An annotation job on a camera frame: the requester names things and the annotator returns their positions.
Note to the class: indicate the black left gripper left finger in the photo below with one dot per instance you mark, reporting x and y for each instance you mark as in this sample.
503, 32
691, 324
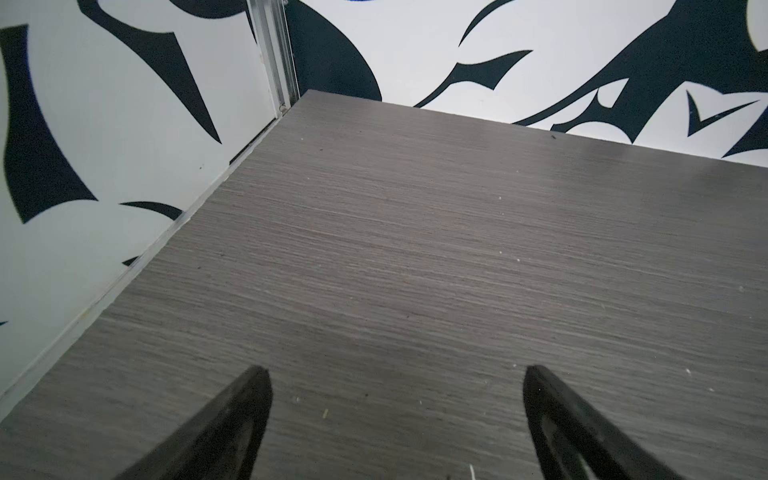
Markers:
221, 441

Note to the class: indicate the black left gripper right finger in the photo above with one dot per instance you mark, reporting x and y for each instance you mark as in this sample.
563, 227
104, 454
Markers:
573, 440

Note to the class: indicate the aluminium cage frame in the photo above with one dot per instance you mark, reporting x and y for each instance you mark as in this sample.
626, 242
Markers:
270, 26

